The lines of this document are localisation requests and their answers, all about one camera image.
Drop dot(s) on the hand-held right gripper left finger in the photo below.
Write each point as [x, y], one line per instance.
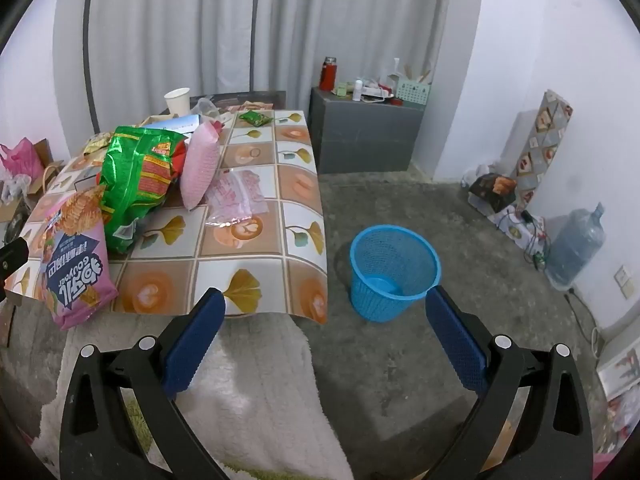
[195, 345]

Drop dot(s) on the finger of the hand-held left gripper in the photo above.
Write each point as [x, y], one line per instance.
[11, 260]

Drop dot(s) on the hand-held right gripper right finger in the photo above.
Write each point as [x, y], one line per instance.
[455, 345]

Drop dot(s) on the pink and blue snack bag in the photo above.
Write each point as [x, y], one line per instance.
[75, 270]

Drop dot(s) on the blue plastic waste basket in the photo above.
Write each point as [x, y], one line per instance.
[385, 285]

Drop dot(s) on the large green snack bag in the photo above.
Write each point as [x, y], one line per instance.
[135, 175]

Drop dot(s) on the clear pink printed plastic bag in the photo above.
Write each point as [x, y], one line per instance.
[235, 195]

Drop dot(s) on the pink padded pouch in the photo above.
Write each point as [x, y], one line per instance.
[197, 165]

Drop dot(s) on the clear plastic container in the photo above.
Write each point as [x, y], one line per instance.
[205, 106]

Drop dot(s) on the crumpled clear plastic bag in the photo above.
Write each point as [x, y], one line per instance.
[15, 187]

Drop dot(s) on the brown paper bag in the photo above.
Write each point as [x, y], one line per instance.
[52, 177]

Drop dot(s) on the cardboard box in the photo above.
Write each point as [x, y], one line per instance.
[42, 152]

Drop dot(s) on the large clear water jug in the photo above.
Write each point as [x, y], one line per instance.
[575, 250]

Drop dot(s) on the dark snack box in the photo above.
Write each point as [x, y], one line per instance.
[492, 190]

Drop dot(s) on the white printed box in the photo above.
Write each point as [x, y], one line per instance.
[620, 365]

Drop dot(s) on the ginkgo leaf patterned tablecloth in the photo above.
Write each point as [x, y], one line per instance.
[280, 195]

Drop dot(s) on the white plastic bag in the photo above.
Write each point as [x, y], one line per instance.
[477, 174]

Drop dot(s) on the white panel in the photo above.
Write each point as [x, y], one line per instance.
[520, 145]

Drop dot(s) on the pale blue packet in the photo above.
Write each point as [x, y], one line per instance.
[172, 122]

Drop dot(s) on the patterned folded board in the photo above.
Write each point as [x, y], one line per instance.
[542, 150]

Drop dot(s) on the grey cabinet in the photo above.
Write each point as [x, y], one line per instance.
[365, 135]

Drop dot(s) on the white paper cup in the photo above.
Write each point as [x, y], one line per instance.
[178, 101]

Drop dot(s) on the small green snack packet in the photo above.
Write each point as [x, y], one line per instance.
[256, 118]

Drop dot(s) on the dark grey curved pole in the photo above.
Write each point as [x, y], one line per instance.
[89, 35]

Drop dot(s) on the orange printed packet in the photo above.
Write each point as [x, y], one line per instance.
[250, 106]

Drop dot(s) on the green dotted pen holder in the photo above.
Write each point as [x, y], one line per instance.
[414, 95]

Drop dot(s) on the white flat box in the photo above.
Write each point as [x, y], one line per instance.
[377, 94]

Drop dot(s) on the small white bottle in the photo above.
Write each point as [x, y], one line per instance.
[358, 92]

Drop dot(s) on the small pale green box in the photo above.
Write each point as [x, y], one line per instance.
[341, 90]

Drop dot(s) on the red thermos bottle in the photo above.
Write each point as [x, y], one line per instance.
[328, 76]

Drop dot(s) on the grey white curtain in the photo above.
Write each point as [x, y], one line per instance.
[200, 25]

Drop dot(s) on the wall socket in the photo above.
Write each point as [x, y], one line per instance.
[625, 281]

